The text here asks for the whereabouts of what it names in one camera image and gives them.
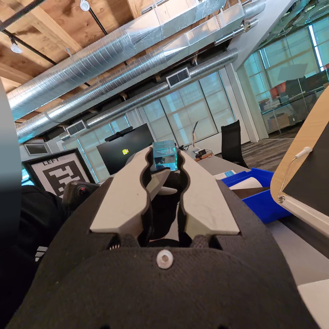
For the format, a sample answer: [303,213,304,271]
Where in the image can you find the black video bar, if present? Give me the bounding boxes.
[105,126,134,142]

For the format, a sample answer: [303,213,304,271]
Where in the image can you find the blue storage bin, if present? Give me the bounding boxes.
[221,168,293,224]

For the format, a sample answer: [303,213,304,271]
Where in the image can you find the narrow spiral duct with grille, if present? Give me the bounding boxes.
[60,47,239,141]

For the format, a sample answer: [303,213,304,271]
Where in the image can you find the orange-hood 3D printer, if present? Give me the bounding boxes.
[269,83,286,99]

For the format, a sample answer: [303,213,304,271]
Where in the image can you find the black office chair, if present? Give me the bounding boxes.
[221,120,249,169]

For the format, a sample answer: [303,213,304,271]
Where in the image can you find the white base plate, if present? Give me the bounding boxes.
[298,279,329,329]

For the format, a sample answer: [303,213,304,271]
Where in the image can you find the person's left hand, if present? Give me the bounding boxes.
[150,173,184,240]

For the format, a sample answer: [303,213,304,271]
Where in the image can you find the black and white marker board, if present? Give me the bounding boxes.
[22,148,96,198]

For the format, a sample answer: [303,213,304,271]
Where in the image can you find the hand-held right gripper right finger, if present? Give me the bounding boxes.
[178,150,241,239]

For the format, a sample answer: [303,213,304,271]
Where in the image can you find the wide spiral ceiling duct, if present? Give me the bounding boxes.
[6,0,267,120]

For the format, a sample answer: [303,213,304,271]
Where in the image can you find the clear teal cube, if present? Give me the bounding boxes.
[152,140,178,172]

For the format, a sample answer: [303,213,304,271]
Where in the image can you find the white bracket bar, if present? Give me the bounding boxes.
[278,195,329,235]

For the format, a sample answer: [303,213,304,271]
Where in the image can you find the white roll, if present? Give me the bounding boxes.
[229,177,263,191]

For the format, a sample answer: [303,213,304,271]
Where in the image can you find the black board with wooden edge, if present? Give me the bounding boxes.
[270,86,329,233]

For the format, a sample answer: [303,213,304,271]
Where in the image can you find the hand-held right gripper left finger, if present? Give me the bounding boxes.
[89,148,153,236]

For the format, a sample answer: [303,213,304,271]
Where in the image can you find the white paper sheet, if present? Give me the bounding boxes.
[214,170,236,181]

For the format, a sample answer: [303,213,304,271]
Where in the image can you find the dark brown sheet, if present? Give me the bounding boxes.
[233,187,271,200]

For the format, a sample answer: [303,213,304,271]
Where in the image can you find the black wall monitor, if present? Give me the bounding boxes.
[96,123,155,176]

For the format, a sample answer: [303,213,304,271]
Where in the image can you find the medium spiral ceiling duct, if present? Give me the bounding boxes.
[15,10,259,143]

